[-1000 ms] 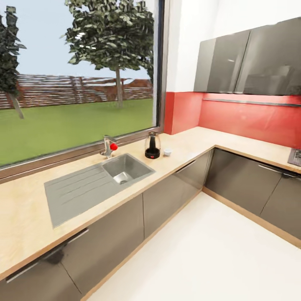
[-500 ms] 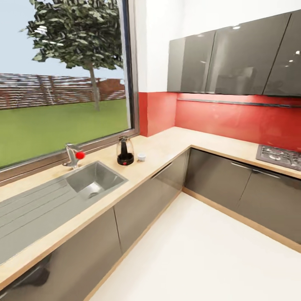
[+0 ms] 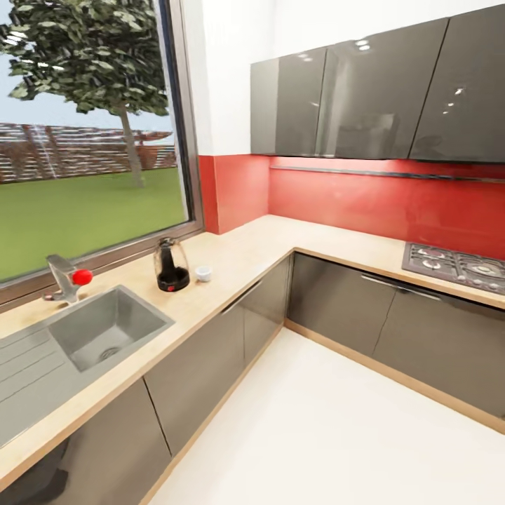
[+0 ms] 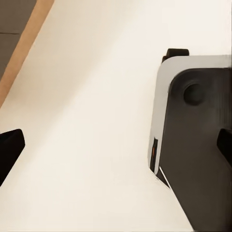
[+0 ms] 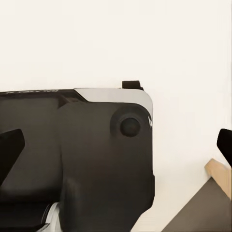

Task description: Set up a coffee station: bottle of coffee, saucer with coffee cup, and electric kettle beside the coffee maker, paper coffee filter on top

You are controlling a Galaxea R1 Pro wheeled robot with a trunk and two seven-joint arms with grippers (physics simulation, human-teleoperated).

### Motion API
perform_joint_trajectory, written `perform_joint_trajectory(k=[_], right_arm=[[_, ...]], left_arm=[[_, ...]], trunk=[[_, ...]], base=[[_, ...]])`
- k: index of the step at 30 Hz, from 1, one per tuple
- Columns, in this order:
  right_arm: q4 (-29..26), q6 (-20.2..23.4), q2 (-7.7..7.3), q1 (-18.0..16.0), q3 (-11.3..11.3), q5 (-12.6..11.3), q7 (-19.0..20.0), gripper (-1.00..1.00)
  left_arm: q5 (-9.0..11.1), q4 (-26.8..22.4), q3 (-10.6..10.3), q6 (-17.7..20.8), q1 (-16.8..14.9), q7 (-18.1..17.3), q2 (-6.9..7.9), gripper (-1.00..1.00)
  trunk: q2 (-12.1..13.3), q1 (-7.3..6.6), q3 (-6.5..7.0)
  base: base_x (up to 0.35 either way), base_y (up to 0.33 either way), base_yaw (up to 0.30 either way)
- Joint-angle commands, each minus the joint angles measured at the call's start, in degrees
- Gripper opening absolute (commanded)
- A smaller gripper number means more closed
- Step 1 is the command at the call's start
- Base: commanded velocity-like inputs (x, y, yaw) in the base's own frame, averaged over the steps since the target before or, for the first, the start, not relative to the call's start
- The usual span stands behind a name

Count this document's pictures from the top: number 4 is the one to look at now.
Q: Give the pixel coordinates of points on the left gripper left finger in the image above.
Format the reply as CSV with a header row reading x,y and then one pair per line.
x,y
12,144

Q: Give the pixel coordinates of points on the cabinet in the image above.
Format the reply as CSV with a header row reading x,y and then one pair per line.
x,y
14,15

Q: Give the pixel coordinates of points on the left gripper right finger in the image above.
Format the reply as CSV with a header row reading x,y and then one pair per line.
x,y
224,143

